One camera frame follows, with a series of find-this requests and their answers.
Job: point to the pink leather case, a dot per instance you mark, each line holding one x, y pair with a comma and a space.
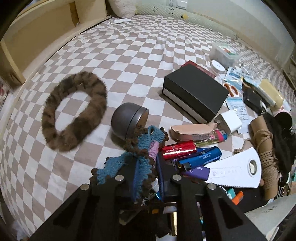
195, 132

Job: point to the white scraper tool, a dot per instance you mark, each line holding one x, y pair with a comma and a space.
242, 170

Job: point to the brown fur headband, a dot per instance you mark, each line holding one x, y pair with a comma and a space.
73, 110

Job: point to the white storage box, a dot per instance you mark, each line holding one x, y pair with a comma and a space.
267, 218

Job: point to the black hair wig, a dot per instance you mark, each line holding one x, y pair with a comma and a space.
283, 143

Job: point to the green bolster pillow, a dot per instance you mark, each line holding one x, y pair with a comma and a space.
180, 14

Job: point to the purple lighter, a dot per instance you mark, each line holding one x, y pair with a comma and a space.
200, 172

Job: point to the orange lighter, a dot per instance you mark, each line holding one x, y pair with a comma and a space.
237, 198

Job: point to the red lighter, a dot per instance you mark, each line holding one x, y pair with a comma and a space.
178, 150

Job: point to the black flat gift box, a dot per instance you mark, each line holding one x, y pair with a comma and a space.
197, 93

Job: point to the white power adapter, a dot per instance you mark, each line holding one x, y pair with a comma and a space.
228, 121

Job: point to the clear plastic container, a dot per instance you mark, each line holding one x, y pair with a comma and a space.
224, 54

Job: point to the white fluffy pillow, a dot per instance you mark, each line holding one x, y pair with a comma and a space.
123, 8

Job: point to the cardboard tube with rope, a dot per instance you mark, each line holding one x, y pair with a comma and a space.
262, 141

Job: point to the blue lighter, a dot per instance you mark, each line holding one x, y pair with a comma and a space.
199, 159

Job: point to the wooden shelf unit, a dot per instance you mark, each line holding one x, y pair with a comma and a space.
39, 31

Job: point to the blue brown knitted item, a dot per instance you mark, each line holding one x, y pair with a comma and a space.
141, 149

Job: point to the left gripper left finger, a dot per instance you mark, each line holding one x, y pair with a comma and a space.
92, 214

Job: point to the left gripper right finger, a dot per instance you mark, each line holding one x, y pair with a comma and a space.
204, 212

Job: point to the grey round tin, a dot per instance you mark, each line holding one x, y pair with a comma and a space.
126, 118

